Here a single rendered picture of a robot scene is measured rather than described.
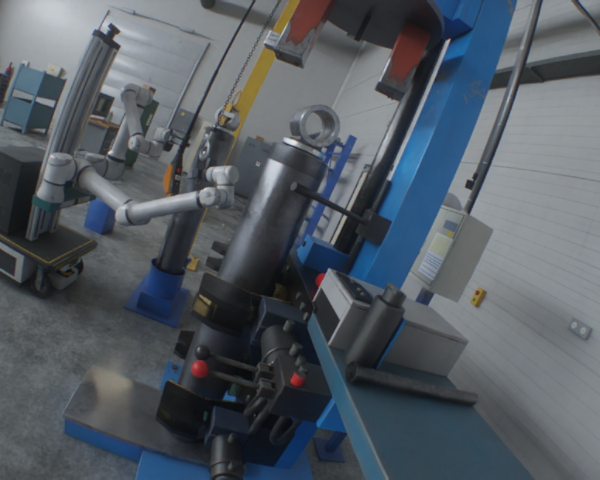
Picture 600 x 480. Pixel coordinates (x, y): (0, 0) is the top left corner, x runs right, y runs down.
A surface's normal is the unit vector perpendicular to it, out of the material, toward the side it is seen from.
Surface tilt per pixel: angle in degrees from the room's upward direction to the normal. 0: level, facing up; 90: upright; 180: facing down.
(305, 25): 90
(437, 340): 90
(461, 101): 90
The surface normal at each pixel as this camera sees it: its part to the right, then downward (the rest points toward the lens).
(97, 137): 0.15, 0.25
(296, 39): -0.07, 0.15
